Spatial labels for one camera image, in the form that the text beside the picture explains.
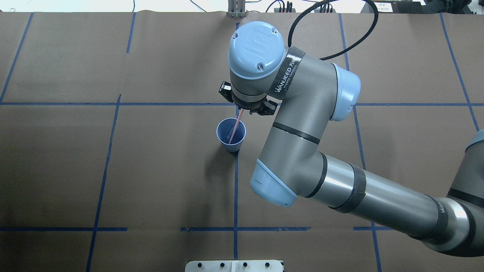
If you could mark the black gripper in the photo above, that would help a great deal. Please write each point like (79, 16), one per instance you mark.
(225, 90)

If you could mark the pink chopstick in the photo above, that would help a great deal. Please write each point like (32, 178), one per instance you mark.
(235, 126)

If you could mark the blue ribbed paper cup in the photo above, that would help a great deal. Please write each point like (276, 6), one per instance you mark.
(223, 133)

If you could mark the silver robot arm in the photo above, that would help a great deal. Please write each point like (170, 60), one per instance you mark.
(305, 93)

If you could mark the black box with white label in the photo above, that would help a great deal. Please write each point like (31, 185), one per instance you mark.
(404, 7)

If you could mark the aluminium frame post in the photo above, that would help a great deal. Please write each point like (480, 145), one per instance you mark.
(237, 9)

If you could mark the white camera pole base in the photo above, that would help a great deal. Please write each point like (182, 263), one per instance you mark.
(235, 266)

